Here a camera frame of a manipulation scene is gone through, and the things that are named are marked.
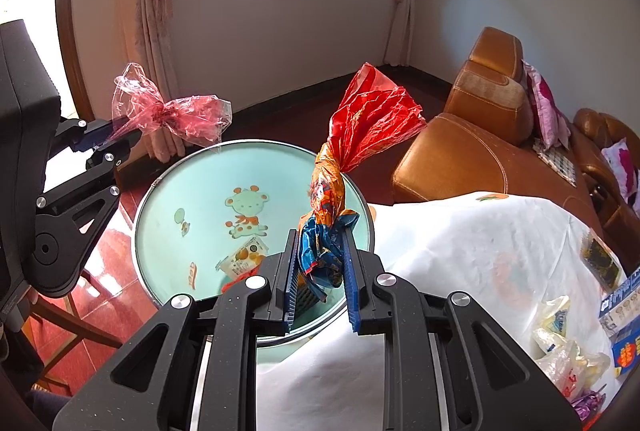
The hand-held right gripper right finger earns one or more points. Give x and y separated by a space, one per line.
351 281

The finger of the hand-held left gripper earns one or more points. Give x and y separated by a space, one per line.
75 131
75 192

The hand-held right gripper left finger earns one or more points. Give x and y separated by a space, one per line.
290 281

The white orange-print juice box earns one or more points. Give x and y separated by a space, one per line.
242 258

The pink clear cellophane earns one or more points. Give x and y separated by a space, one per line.
190 116

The mint green cartoon trash bin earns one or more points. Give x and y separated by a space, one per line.
200 181

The red orange crinkled wrapper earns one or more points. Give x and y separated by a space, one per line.
370 121

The yellow white plastic bag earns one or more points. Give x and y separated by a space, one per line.
552 321

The white translucent plastic bag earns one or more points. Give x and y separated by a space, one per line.
570 368

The purple foil wrapper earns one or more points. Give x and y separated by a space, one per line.
587 406

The white fruit-print tablecloth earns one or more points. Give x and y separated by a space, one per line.
450 261

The brown wooden chair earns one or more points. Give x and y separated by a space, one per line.
70 321

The brown leather chaise sofa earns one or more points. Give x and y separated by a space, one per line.
475 151

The checkered cloth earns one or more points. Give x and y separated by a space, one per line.
557 161

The dark green seaweed packet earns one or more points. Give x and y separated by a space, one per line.
600 261

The pink floral pillow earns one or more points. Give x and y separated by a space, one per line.
620 166
545 106

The tall blue white milk carton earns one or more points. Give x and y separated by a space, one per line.
622 298

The blue gable-top carton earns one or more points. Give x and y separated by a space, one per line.
627 353

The brown wooden door frame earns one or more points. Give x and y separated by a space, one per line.
72 11

